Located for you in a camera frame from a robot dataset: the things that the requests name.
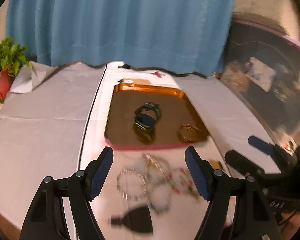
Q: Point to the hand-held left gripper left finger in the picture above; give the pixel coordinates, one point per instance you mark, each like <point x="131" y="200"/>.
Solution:
<point x="100" y="177"/>

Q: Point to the blue curtain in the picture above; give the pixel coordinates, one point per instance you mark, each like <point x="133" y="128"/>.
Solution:
<point x="115" y="22"/>

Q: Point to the white cloth with black edge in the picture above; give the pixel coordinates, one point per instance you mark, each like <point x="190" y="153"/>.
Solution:
<point x="97" y="120"/>

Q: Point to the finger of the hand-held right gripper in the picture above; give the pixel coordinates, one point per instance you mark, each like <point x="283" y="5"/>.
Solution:
<point x="240" y="161"/>
<point x="260" y="143"/>

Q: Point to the person's right hand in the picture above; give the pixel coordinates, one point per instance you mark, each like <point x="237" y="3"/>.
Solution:
<point x="292" y="223"/>

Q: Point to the white printed card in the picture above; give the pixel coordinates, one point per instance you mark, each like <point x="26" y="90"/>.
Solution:
<point x="261" y="73"/>

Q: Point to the beige patterned packet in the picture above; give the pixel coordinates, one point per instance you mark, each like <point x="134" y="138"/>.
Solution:
<point x="236" y="73"/>

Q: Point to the green plant in red pot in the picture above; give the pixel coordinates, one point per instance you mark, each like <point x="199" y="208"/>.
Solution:
<point x="2" y="62"/>

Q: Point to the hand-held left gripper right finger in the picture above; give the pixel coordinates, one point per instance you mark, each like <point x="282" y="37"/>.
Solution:
<point x="197" y="175"/>

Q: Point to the grey table cloth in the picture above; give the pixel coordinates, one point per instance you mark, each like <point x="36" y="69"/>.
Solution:
<point x="40" y="130"/>

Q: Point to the gold bangles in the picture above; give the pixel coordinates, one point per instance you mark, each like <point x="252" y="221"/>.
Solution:
<point x="189" y="133"/>

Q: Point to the dark round table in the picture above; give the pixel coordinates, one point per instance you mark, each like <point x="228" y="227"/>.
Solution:
<point x="265" y="110"/>

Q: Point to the dark blue smartwatch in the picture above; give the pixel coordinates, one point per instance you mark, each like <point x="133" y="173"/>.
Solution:
<point x="146" y="116"/>

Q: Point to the orange metal tray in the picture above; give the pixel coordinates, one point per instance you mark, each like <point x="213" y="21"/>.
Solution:
<point x="130" y="120"/>

